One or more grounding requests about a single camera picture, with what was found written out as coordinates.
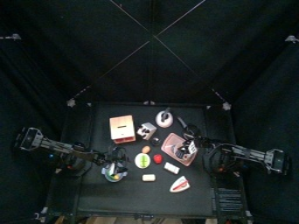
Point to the white sushi roll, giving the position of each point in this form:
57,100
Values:
171,168

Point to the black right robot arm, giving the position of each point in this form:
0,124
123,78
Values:
248,154

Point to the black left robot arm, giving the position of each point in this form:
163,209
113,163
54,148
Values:
57,146

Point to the white plate with green slice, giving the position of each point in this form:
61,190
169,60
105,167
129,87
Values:
141,160

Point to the grey white toy cube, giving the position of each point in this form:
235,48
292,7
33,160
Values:
145,130

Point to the beige toy bread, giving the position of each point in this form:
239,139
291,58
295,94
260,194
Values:
148,177

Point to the yellow toy fruit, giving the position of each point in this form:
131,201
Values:
116,176

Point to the red toy strawberry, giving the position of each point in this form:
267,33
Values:
157,158

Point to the grey bowl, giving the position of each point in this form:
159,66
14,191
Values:
107,175

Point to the black toy ladle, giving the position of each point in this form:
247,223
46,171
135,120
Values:
183,122

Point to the small black round knob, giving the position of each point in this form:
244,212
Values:
155,141

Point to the brown toy egg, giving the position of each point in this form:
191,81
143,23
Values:
145,149

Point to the pink tray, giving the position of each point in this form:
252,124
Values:
169,144

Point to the metal frame bracket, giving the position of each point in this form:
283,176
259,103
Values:
225,106
148,102
71,102

